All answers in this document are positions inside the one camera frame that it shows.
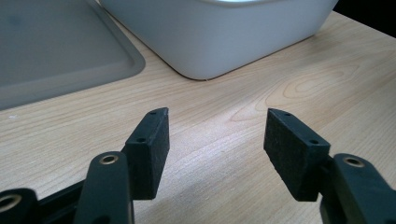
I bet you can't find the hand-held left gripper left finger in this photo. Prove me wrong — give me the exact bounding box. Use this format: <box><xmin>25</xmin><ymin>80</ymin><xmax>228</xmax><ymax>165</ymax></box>
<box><xmin>121</xmin><ymin>106</ymin><xmax>171</xmax><ymax>201</ymax></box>

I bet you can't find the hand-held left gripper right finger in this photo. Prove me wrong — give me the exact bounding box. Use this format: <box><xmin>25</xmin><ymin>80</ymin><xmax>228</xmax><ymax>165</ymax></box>
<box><xmin>262</xmin><ymin>107</ymin><xmax>332</xmax><ymax>203</ymax></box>

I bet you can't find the white divided storage box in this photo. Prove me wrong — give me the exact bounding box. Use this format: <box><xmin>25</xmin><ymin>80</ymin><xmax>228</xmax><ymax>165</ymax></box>
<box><xmin>98</xmin><ymin>0</ymin><xmax>339</xmax><ymax>81</ymax></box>

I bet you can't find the dark rimmed mat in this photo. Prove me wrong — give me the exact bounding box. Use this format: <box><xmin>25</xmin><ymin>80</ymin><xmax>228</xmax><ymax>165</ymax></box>
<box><xmin>0</xmin><ymin>0</ymin><xmax>147</xmax><ymax>112</ymax></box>

